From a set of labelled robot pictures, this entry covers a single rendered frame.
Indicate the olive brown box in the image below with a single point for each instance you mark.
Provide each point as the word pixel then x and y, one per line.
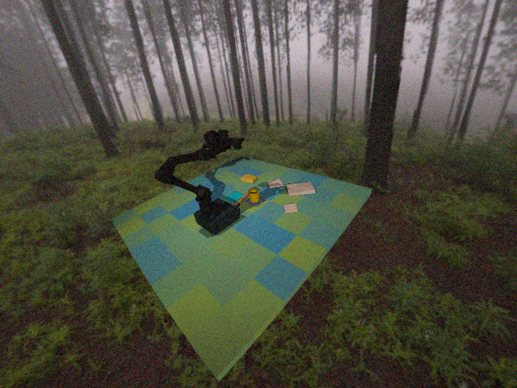
pixel 249 178

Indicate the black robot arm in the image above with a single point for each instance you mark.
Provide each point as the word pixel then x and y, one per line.
pixel 166 170

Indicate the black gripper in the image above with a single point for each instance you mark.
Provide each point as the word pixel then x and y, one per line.
pixel 233 141

